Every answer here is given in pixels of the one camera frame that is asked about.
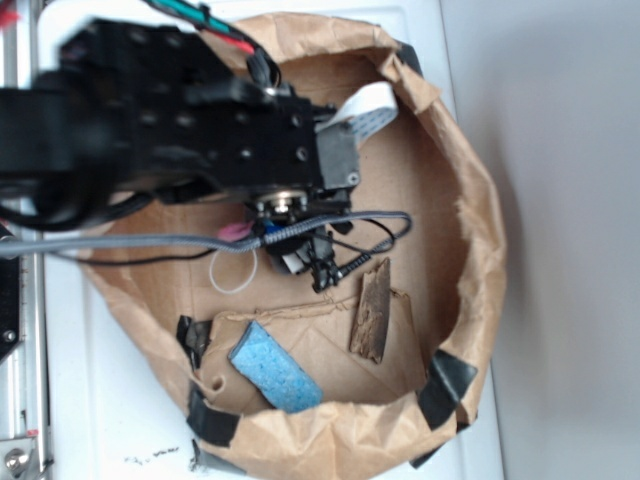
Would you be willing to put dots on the gray plush animal toy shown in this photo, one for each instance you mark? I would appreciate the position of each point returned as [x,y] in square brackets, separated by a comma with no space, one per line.
[232,233]

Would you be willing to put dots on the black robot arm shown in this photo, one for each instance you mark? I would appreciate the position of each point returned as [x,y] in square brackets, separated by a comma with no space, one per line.
[135,114]

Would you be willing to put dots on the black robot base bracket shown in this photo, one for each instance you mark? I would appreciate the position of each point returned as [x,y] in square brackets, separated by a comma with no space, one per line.
[11,304]

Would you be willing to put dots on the white plastic tray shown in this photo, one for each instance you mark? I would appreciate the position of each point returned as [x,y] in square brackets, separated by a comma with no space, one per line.
[109,416]

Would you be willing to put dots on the brown wood bark piece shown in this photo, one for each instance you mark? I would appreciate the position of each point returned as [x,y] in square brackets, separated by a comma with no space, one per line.
[370,326]

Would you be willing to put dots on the gray camera module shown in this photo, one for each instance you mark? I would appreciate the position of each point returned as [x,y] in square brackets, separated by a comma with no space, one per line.
[338,157]

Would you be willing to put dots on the blue sponge block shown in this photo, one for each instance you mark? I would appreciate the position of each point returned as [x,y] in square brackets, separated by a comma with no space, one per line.
[273,371]

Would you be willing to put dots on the brown paper bag bin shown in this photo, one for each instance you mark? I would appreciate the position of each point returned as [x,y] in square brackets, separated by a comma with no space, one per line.
[448,283]

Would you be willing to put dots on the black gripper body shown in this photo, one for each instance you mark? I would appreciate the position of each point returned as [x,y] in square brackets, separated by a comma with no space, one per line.
[277,211]

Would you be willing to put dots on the metal rail frame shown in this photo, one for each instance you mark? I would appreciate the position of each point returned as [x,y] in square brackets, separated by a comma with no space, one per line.
[26,451]

